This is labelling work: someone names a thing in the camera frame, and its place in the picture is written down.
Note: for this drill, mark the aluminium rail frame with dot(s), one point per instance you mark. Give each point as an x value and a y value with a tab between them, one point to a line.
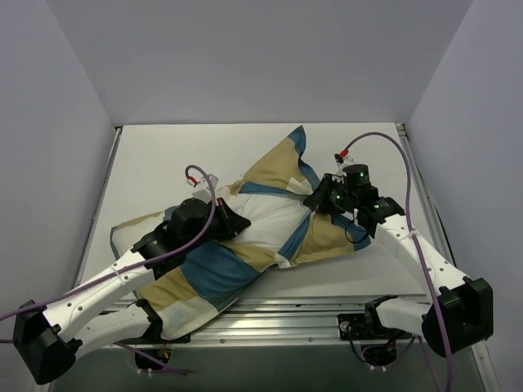
284	308

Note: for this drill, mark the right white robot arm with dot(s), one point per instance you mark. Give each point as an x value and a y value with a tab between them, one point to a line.
459	311

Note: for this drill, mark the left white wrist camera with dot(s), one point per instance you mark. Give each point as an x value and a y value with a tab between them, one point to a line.
200	189

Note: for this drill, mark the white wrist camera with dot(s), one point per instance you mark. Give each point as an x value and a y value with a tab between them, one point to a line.
200	189
343	159

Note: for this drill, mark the white pillow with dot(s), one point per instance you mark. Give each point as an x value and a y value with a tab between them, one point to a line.
273	219

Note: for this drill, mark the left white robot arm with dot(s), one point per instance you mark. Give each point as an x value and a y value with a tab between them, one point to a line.
50	338

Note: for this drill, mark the checked blue beige pillowcase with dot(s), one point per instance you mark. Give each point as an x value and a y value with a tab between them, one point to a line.
214	275

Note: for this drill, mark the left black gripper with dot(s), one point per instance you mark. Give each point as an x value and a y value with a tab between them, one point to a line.
228	220

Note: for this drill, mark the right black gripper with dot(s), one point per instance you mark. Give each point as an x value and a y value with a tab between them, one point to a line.
324	192

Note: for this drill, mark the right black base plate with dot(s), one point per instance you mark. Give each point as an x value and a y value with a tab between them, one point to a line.
354	326

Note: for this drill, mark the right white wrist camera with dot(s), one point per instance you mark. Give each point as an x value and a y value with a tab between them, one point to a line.
343	159

